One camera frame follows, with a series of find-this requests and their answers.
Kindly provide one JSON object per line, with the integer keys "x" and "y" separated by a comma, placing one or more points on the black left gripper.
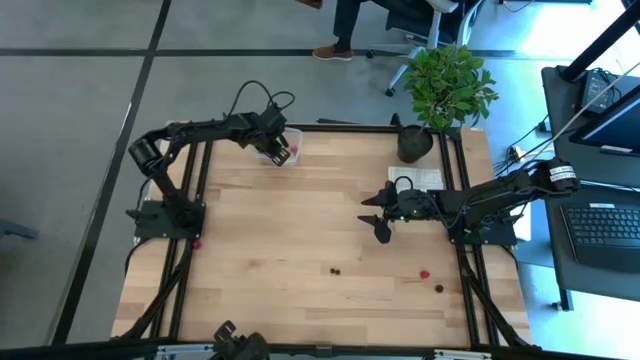
{"x": 267, "y": 131}

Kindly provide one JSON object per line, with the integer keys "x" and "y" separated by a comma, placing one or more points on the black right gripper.
{"x": 415, "y": 206}

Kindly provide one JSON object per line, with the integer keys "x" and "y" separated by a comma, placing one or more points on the twin dark blueberries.
{"x": 335, "y": 271}

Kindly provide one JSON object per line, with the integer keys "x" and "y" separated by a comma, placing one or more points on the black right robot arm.
{"x": 500, "y": 192}

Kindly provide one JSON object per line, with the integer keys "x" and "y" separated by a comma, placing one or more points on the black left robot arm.
{"x": 200, "y": 131}

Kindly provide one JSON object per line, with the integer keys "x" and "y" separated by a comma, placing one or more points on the clear plastic tupperware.
{"x": 296, "y": 136}

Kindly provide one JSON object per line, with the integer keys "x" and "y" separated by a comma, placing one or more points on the white checked towel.
{"x": 425, "y": 177}

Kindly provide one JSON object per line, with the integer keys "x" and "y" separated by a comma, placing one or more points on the black plant pot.
{"x": 414, "y": 147}

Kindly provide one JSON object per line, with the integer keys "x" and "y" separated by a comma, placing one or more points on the green leafy plant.
{"x": 445, "y": 85}

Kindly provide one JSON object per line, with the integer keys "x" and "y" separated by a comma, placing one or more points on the floor power strip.
{"x": 517, "y": 153}

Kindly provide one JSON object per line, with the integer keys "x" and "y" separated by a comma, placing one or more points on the person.
{"x": 345, "y": 20}

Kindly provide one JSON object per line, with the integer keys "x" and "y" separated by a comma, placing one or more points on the black office chair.
{"x": 430, "y": 30}

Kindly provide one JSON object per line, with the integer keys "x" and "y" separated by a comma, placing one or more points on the black desk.
{"x": 590, "y": 150}

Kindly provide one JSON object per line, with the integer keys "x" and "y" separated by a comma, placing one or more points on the black keyboard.
{"x": 605, "y": 230}

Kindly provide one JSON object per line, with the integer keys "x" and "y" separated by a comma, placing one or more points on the black power adapter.
{"x": 595, "y": 90}

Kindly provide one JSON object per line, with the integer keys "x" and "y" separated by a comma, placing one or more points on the black monitor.
{"x": 615, "y": 125}

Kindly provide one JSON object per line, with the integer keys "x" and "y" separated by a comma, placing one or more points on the grey furniture leg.
{"x": 17, "y": 230}

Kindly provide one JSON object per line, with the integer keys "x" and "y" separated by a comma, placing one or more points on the black support beam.
{"x": 600, "y": 42}

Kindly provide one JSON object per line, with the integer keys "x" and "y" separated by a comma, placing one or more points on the black aluminium table frame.
{"x": 350, "y": 128}

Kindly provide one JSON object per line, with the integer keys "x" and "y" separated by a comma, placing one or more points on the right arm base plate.
{"x": 500, "y": 239}

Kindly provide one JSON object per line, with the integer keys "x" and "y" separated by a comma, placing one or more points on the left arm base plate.
{"x": 150, "y": 227}

